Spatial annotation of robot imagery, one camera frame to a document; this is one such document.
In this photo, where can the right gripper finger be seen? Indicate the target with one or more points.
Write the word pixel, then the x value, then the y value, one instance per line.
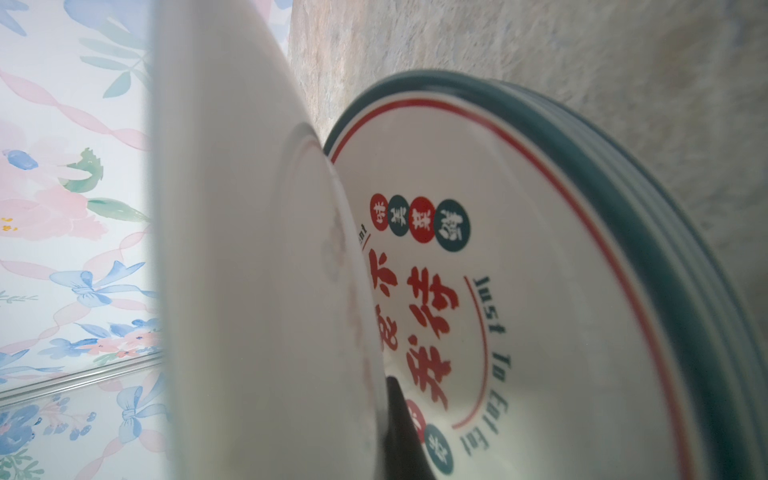
pixel 404 458

